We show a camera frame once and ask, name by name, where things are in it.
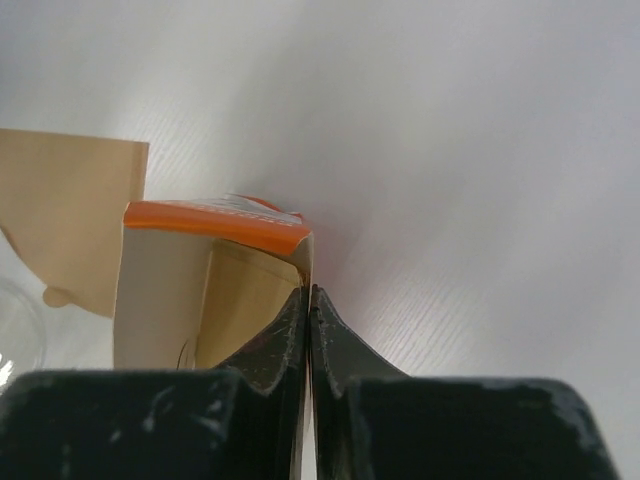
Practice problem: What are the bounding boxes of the clear glass crystal dripper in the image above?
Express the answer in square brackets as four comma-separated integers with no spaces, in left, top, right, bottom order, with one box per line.
[0,277,47,392]

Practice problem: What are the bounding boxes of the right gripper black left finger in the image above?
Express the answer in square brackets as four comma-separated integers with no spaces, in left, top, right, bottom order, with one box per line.
[1,287,309,479]

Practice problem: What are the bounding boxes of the orange coffee filter box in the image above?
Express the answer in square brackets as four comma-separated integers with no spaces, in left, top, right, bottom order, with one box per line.
[113,195,314,369]

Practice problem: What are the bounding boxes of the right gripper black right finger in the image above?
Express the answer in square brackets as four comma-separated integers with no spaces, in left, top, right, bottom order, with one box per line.
[309,287,618,479]

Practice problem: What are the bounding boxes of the stack of brown filters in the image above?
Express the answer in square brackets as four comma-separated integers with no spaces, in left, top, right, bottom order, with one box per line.
[195,240,301,368]

